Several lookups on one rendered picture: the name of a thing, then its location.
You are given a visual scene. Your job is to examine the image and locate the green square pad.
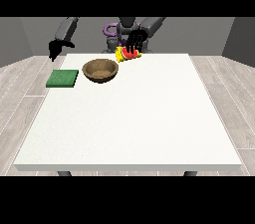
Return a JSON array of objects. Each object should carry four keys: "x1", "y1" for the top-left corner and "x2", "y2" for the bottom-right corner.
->
[{"x1": 45, "y1": 69, "x2": 80, "y2": 89}]

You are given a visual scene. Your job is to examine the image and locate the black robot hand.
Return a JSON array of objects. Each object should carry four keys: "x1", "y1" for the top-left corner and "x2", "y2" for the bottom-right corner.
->
[
  {"x1": 125, "y1": 29, "x2": 148, "y2": 56},
  {"x1": 48, "y1": 39, "x2": 76, "y2": 63}
]

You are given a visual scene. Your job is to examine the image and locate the yellow cup with melon print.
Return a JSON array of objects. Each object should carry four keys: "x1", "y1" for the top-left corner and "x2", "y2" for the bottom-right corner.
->
[{"x1": 115, "y1": 46, "x2": 142, "y2": 63}]

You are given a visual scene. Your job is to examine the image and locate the grey robot trunk purple rings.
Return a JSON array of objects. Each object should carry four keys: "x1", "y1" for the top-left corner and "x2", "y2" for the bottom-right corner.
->
[{"x1": 101, "y1": 17, "x2": 154, "y2": 55}]

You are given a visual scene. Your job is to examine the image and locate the brown wooden bowl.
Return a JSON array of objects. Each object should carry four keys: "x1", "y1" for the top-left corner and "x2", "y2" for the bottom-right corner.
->
[{"x1": 81, "y1": 58, "x2": 120, "y2": 85}]

